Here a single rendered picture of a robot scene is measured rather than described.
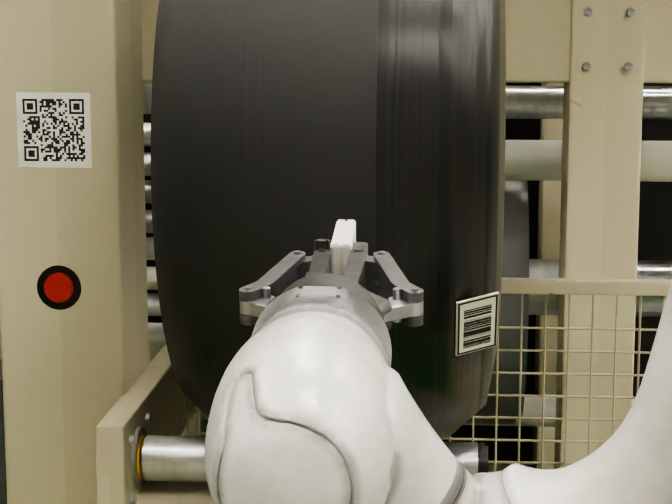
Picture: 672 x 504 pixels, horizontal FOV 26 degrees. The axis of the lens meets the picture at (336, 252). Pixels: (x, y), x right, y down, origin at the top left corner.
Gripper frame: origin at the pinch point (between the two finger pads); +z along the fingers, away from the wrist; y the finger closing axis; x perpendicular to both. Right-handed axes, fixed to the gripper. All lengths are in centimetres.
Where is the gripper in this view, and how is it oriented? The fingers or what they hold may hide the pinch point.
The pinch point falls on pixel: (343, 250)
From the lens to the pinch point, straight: 111.8
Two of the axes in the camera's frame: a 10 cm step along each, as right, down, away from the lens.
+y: -10.0, -0.1, 0.7
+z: 0.7, -3.0, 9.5
